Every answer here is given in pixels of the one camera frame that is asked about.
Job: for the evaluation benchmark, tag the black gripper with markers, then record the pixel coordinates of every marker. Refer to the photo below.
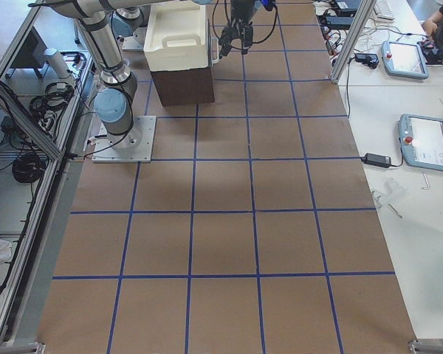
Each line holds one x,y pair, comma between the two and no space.
241,12

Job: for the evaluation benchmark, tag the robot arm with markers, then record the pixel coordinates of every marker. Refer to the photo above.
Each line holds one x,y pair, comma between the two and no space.
93,18

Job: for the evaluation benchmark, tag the white foam tray box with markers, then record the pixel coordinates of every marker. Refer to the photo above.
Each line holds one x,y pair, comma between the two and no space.
176,37

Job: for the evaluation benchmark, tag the dark wooden cabinet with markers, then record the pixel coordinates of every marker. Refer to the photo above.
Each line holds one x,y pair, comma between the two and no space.
184,87

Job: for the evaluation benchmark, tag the far teach pendant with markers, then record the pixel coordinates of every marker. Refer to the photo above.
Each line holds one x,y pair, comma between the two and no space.
404,60

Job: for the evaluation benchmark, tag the teach pendant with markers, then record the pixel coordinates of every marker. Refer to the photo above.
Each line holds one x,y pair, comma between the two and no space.
421,141
404,60

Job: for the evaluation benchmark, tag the black power brick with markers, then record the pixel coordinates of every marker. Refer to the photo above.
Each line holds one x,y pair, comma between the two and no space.
376,160

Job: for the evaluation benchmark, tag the black monitor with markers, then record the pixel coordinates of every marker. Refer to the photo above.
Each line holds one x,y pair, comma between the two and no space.
31,54

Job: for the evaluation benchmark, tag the near teach pendant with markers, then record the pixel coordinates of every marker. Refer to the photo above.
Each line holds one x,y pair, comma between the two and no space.
421,141

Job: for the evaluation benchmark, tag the aluminium frame post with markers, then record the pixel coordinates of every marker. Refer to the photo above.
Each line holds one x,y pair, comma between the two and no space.
356,28

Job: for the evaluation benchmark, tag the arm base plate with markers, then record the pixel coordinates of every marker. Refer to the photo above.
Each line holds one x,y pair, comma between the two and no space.
137,146

